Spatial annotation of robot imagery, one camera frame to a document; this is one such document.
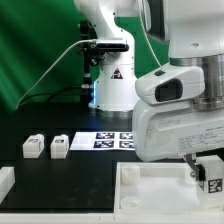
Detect black cable on table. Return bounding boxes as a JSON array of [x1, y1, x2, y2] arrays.
[[18, 85, 94, 108]]

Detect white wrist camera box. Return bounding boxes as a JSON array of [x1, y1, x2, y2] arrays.
[[135, 63, 205, 105]]

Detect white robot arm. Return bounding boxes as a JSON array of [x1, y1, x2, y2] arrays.
[[74, 0, 224, 161]]

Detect white sheet with tags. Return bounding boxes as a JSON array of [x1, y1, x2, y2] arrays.
[[70, 131, 134, 150]]

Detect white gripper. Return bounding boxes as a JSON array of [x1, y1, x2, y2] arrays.
[[132, 100, 224, 182]]

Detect white camera cable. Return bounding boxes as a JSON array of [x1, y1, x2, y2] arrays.
[[15, 39, 98, 109]]

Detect white obstacle fence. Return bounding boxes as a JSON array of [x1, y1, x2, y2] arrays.
[[0, 166, 224, 224]]

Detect white cable behind robot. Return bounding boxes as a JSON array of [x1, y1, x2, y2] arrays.
[[138, 0, 164, 68]]

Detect black camera on stand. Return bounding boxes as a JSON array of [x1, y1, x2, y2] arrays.
[[77, 20, 129, 85]]

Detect white square table top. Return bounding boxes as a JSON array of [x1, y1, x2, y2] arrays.
[[114, 162, 224, 214]]

